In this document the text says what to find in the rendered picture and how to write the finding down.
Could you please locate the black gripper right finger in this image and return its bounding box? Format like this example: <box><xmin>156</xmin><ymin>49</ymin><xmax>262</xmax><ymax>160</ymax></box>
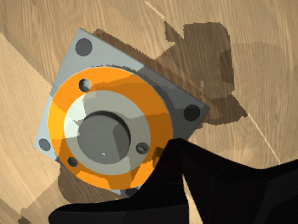
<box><xmin>176</xmin><ymin>137</ymin><xmax>298</xmax><ymax>224</ymax></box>

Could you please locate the orange round plate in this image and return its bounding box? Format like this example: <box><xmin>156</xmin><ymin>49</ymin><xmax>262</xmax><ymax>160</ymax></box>
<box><xmin>48</xmin><ymin>67</ymin><xmax>173</xmax><ymax>190</ymax></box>

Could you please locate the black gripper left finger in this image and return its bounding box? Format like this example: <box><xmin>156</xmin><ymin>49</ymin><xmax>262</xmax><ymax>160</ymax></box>
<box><xmin>48</xmin><ymin>139</ymin><xmax>190</xmax><ymax>224</ymax></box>

